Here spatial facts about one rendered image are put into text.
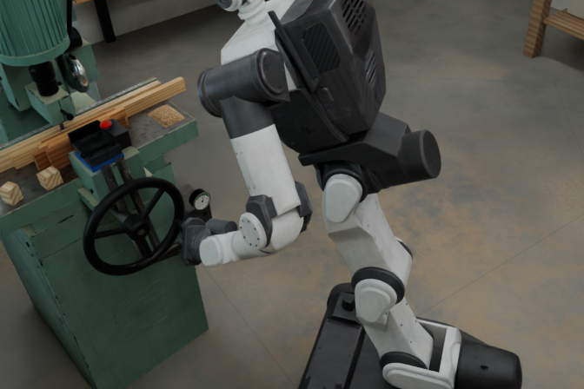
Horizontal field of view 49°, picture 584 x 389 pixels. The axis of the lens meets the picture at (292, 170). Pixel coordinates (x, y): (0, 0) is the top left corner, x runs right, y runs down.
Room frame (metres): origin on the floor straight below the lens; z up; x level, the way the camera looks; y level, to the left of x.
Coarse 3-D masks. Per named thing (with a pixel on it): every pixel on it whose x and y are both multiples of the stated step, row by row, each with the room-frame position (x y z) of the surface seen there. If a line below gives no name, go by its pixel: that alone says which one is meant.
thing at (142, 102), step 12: (168, 84) 1.67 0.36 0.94; (180, 84) 1.68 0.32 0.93; (144, 96) 1.61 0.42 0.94; (156, 96) 1.63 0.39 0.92; (168, 96) 1.65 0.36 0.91; (132, 108) 1.58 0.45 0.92; (144, 108) 1.60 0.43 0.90; (60, 132) 1.46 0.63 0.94; (36, 144) 1.41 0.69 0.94; (12, 156) 1.36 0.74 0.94; (24, 156) 1.37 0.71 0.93
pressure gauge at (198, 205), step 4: (200, 188) 1.47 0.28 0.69; (196, 192) 1.45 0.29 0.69; (200, 192) 1.45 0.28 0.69; (204, 192) 1.45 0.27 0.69; (192, 196) 1.44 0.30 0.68; (196, 196) 1.43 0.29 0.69; (200, 196) 1.44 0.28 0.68; (204, 196) 1.45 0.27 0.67; (208, 196) 1.46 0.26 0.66; (192, 200) 1.43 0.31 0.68; (196, 200) 1.43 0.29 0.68; (200, 200) 1.44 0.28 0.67; (204, 200) 1.45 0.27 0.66; (208, 200) 1.45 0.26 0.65; (192, 204) 1.43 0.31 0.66; (196, 204) 1.43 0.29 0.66; (200, 204) 1.44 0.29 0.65; (204, 204) 1.45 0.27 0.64; (208, 204) 1.45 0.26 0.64; (196, 208) 1.43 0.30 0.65; (200, 208) 1.43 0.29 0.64
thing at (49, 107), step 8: (32, 88) 1.48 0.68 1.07; (32, 96) 1.47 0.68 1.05; (40, 96) 1.44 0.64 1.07; (48, 96) 1.43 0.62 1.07; (56, 96) 1.43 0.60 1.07; (64, 96) 1.43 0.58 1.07; (32, 104) 1.49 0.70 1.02; (40, 104) 1.43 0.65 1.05; (48, 104) 1.40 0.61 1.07; (56, 104) 1.41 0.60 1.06; (64, 104) 1.42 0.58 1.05; (72, 104) 1.44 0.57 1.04; (40, 112) 1.45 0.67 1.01; (48, 112) 1.40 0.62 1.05; (56, 112) 1.41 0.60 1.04; (72, 112) 1.43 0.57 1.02; (48, 120) 1.41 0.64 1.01; (56, 120) 1.40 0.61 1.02; (64, 120) 1.42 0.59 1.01
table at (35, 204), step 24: (144, 120) 1.54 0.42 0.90; (192, 120) 1.53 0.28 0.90; (144, 144) 1.42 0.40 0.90; (168, 144) 1.47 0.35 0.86; (24, 168) 1.35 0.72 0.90; (72, 168) 1.34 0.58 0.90; (144, 168) 1.35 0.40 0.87; (24, 192) 1.25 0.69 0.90; (48, 192) 1.25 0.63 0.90; (72, 192) 1.28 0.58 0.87; (0, 216) 1.17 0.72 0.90; (24, 216) 1.20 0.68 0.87
